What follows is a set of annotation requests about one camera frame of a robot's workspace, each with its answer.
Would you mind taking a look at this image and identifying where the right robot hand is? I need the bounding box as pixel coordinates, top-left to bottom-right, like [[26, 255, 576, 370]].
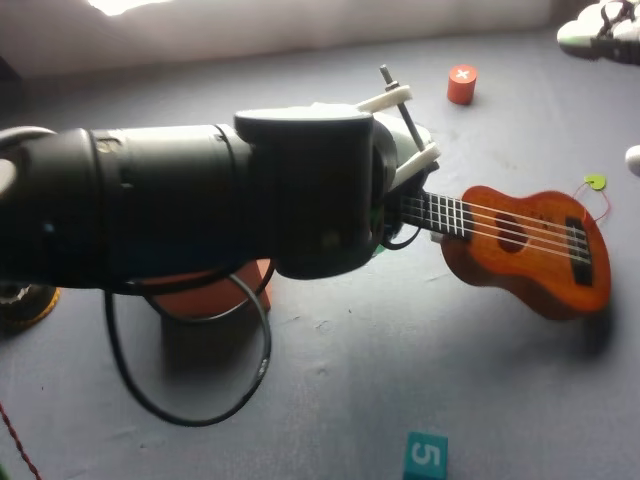
[[556, 0, 640, 177]]

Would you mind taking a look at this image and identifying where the small black cable loop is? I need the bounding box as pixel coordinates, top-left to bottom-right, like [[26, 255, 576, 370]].
[[380, 225, 422, 251]]

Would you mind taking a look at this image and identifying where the orange cylinder with white cross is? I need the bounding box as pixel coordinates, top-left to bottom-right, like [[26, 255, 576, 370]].
[[446, 64, 479, 106]]

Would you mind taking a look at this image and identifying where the green heart tag red string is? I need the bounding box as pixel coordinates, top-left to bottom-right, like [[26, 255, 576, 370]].
[[572, 173, 612, 221]]

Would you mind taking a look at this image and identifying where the thick black cable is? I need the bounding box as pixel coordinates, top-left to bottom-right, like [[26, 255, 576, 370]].
[[103, 259, 274, 428]]

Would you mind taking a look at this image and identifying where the toy chocolate cake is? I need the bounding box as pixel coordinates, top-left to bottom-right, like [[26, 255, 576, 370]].
[[0, 282, 62, 334]]

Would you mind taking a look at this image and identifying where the teal block with number five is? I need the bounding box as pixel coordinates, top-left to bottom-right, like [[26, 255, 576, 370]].
[[402, 430, 450, 480]]

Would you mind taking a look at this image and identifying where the small brown wooden ukulele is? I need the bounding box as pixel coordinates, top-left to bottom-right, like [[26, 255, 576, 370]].
[[399, 185, 612, 322]]

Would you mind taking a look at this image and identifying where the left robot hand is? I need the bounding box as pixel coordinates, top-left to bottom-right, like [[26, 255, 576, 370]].
[[370, 110, 437, 257]]

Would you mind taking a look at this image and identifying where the orange textured cardboard box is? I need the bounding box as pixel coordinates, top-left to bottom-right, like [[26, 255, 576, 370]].
[[149, 257, 275, 321]]

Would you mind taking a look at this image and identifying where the red braided wire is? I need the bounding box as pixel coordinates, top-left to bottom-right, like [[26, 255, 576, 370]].
[[0, 399, 42, 480]]

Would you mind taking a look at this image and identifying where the white clamp bracket with bolt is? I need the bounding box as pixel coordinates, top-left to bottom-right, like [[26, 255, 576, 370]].
[[354, 64, 441, 182]]

